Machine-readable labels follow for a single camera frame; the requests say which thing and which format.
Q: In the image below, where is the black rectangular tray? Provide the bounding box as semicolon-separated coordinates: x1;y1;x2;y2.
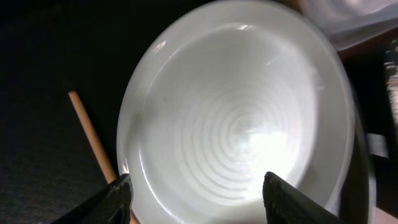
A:
366;40;398;162

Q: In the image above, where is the grey plate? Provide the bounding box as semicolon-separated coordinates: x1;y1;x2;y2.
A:
116;1;354;223

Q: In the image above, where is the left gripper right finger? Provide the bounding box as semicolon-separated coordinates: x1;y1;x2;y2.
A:
262;172;342;224

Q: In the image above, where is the right wooden chopstick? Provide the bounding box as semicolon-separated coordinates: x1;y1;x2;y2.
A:
68;90;139;224

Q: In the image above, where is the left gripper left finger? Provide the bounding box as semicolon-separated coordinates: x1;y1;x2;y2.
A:
53;174;133;224

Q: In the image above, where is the clear plastic bin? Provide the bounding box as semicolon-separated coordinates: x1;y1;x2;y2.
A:
300;0;397;51

